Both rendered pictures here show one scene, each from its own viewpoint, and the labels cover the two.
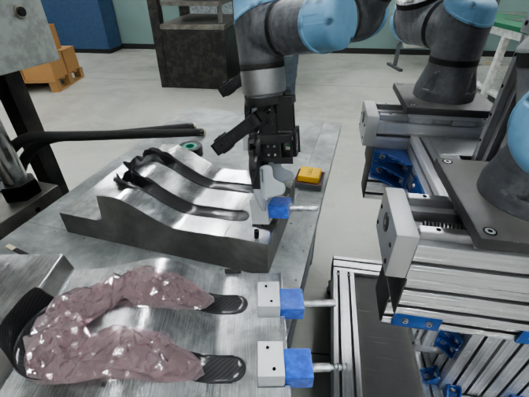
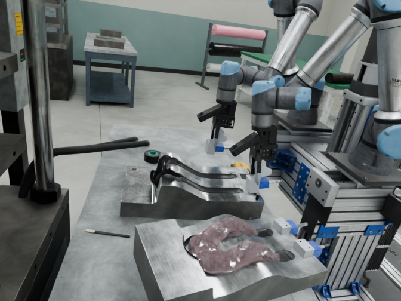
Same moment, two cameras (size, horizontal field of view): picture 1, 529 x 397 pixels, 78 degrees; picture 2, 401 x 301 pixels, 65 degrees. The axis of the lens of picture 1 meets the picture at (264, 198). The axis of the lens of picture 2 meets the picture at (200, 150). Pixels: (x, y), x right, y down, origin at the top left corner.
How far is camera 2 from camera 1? 0.73 m
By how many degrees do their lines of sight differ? 26
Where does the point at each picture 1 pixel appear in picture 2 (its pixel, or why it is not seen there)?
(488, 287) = (360, 205)
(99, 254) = not seen: hidden behind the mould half
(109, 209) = (166, 194)
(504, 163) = (361, 153)
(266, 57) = (270, 110)
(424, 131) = (297, 139)
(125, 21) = not seen: outside the picture
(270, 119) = (265, 137)
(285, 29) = (287, 101)
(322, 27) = (306, 103)
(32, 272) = (170, 229)
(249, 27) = (266, 97)
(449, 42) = not seen: hidden behind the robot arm
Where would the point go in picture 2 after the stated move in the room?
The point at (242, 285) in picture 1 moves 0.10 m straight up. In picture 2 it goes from (262, 223) to (270, 199)
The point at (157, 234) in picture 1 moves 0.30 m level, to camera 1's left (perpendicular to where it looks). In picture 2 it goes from (196, 206) to (107, 218)
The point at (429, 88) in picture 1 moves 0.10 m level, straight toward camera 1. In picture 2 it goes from (298, 117) to (303, 123)
